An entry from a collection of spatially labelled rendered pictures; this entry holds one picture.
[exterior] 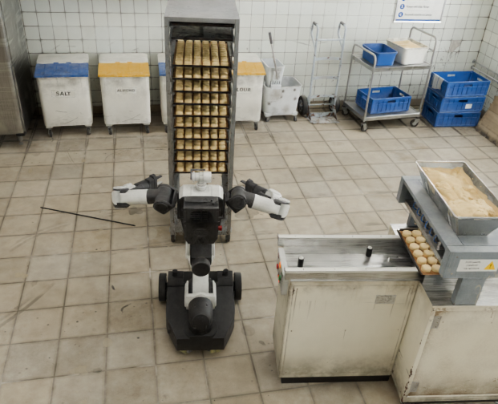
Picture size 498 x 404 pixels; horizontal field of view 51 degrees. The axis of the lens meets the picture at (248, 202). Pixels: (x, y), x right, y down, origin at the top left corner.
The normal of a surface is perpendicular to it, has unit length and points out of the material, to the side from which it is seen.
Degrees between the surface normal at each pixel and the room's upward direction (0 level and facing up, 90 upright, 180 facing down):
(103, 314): 0
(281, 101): 95
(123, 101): 92
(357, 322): 90
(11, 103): 90
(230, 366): 0
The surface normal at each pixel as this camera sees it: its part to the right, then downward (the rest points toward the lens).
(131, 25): 0.19, 0.54
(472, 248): 0.05, -0.84
